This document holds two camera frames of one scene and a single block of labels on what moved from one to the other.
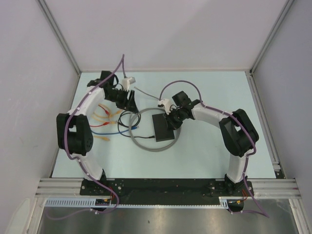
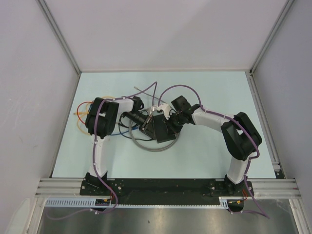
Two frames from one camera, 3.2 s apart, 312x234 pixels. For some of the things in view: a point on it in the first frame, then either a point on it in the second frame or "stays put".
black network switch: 161,131 stays put
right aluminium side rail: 268,136 stays put
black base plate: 166,191 stays put
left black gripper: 128,105 → 147,127
